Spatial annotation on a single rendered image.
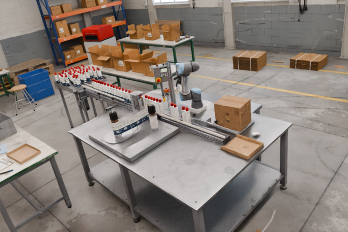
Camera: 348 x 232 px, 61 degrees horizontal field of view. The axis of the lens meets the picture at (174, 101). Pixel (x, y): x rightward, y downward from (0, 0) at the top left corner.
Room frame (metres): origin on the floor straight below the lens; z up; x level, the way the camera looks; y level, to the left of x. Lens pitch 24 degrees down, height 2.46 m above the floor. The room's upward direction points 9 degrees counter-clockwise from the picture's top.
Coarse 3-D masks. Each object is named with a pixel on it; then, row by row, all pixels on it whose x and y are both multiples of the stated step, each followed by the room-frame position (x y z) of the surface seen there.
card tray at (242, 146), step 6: (234, 138) 2.51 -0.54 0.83; (240, 138) 2.50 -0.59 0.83; (246, 138) 2.45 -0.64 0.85; (228, 144) 2.42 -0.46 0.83; (234, 144) 2.41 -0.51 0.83; (240, 144) 2.39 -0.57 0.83; (246, 144) 2.37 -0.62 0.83; (252, 144) 2.36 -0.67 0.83; (258, 144) 2.34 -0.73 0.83; (228, 150) 2.30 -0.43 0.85; (234, 150) 2.31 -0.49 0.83; (240, 150) 2.30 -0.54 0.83; (246, 150) 2.28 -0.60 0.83; (252, 150) 2.27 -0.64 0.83; (240, 156) 2.20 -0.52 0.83; (246, 156) 2.16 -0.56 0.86
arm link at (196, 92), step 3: (192, 90) 3.26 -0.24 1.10; (195, 90) 3.26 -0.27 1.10; (198, 90) 3.26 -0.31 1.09; (192, 93) 3.25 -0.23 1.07; (195, 93) 3.24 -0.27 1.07; (198, 93) 3.24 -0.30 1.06; (192, 96) 3.23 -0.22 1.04; (195, 96) 3.24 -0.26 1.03; (198, 96) 3.24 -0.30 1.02; (192, 99) 3.28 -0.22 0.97; (195, 99) 3.24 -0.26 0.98; (198, 99) 3.24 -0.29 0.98
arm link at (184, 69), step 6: (180, 66) 3.09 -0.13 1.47; (186, 66) 3.08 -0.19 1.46; (192, 66) 3.09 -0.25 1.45; (180, 72) 3.08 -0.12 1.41; (186, 72) 3.09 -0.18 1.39; (186, 78) 3.13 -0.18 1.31; (186, 84) 3.17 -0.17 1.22; (186, 90) 3.20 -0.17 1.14; (180, 96) 3.23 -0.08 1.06; (186, 96) 3.21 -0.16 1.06
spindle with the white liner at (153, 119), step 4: (152, 104) 2.87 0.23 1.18; (148, 108) 2.83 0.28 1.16; (152, 108) 2.82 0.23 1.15; (148, 112) 2.84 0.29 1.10; (152, 112) 2.82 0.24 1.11; (152, 116) 2.82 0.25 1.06; (156, 116) 2.84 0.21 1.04; (152, 120) 2.81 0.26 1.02; (156, 120) 2.83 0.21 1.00; (152, 124) 2.82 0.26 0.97; (156, 124) 2.82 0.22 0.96; (152, 128) 2.82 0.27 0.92; (156, 128) 2.82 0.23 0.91
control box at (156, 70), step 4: (160, 64) 3.27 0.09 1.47; (164, 64) 3.24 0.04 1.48; (156, 68) 3.18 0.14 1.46; (156, 72) 3.18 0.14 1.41; (160, 72) 3.18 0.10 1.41; (164, 72) 3.19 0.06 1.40; (168, 72) 3.19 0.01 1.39; (156, 76) 3.18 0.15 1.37; (160, 76) 3.18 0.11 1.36; (168, 76) 3.19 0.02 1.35; (156, 80) 3.18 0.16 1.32; (164, 80) 3.19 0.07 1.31; (168, 80) 3.19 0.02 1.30
